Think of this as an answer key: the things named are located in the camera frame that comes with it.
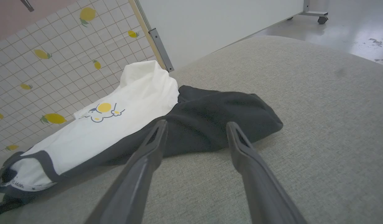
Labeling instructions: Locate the grey fabric sofa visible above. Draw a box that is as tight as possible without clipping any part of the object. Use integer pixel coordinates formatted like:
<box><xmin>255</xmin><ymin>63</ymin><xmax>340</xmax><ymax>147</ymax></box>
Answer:
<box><xmin>0</xmin><ymin>35</ymin><xmax>383</xmax><ymax>224</ymax></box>

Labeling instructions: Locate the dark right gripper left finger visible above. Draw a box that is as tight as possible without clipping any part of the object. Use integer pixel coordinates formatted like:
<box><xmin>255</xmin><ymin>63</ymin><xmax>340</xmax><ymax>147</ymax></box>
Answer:
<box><xmin>86</xmin><ymin>120</ymin><xmax>169</xmax><ymax>224</ymax></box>

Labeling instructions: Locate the white and black t-shirt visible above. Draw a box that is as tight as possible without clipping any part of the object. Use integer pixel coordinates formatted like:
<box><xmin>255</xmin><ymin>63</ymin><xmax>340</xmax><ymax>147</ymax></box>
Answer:
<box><xmin>0</xmin><ymin>60</ymin><xmax>284</xmax><ymax>218</ymax></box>

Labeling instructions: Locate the white partition panel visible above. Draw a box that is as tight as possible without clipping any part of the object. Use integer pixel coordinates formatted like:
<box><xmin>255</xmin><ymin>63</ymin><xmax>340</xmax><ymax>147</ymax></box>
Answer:
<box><xmin>138</xmin><ymin>0</ymin><xmax>305</xmax><ymax>71</ymax></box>

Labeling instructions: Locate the dark grey bar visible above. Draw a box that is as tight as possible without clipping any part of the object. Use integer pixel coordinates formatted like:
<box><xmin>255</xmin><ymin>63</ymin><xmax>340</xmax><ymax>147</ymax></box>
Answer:
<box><xmin>20</xmin><ymin>0</ymin><xmax>35</xmax><ymax>12</ymax></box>

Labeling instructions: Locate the lemon print partition screen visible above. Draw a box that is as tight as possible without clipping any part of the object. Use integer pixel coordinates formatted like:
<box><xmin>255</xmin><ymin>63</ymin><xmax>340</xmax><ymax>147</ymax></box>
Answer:
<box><xmin>0</xmin><ymin>0</ymin><xmax>168</xmax><ymax>161</ymax></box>

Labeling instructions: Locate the grey caster foot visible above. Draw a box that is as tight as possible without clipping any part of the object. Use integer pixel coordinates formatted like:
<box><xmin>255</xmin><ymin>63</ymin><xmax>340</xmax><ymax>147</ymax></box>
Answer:
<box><xmin>286</xmin><ymin>0</ymin><xmax>329</xmax><ymax>25</ymax></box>

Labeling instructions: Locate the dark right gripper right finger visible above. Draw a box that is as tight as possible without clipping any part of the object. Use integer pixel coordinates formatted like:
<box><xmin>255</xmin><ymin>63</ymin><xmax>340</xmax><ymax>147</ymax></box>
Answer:
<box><xmin>226</xmin><ymin>121</ymin><xmax>307</xmax><ymax>224</ymax></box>

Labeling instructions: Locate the grey metal partition post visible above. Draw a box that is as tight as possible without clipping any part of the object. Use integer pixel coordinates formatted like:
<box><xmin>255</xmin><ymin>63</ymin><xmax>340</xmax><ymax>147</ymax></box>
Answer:
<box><xmin>148</xmin><ymin>28</ymin><xmax>174</xmax><ymax>73</ymax></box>

